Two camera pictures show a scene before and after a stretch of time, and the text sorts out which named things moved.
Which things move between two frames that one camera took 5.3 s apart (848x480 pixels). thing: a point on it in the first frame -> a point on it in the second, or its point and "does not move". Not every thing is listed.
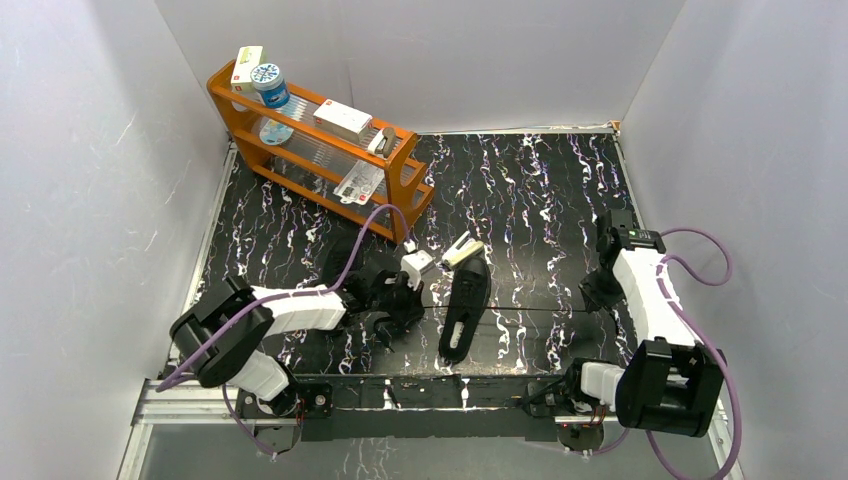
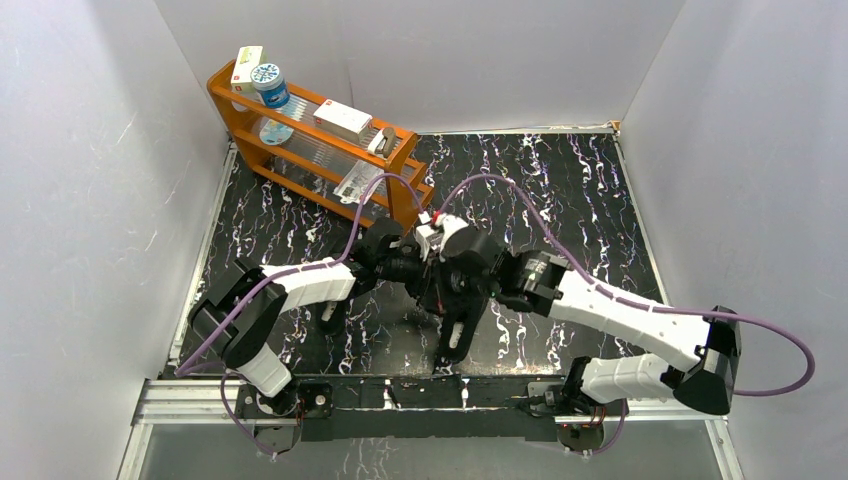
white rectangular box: (343, 120) does not move
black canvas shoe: (467, 287) does not move
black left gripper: (395, 304) -> (411, 271)
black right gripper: (594, 298) -> (444, 264)
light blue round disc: (274, 133) does not move
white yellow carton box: (247, 58) does not move
